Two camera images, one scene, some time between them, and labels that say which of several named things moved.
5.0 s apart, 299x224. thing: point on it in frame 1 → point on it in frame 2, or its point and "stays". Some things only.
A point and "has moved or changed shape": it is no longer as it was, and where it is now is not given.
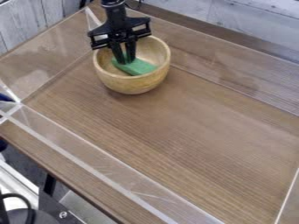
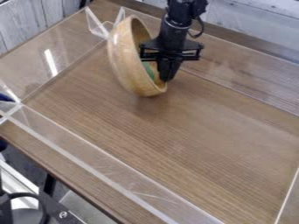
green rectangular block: [135, 67] → [147, 66]
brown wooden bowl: [152, 50] has moved or changed shape
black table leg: [49, 185] stays
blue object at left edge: [4, 97] stays
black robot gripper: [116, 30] → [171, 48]
